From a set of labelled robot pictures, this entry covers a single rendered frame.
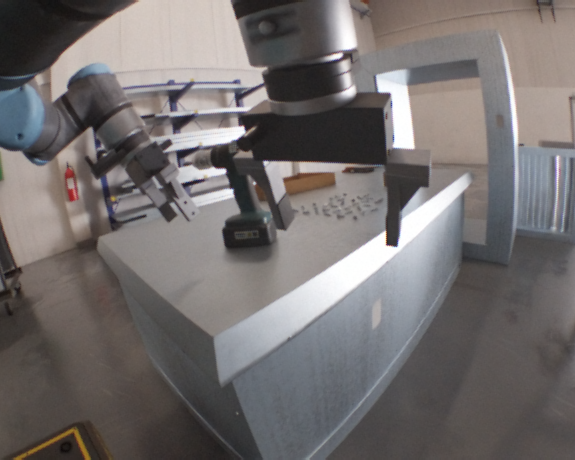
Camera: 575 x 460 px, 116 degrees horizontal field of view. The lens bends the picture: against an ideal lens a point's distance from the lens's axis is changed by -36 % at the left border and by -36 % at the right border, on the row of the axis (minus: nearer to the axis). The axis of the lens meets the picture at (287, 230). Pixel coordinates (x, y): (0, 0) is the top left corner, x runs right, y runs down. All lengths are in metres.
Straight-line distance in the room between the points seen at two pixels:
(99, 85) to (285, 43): 0.41
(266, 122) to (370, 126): 0.09
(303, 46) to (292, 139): 0.09
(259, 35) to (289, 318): 0.34
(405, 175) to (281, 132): 0.11
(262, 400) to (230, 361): 0.20
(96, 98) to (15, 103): 0.18
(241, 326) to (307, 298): 0.12
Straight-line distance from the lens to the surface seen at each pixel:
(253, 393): 0.51
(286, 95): 0.22
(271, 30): 0.20
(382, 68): 2.31
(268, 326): 0.38
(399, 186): 0.26
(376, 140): 0.23
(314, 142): 0.24
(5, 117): 0.45
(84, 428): 0.83
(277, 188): 0.32
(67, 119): 0.56
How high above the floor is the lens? 0.84
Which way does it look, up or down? 16 degrees down
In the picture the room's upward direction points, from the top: 8 degrees counter-clockwise
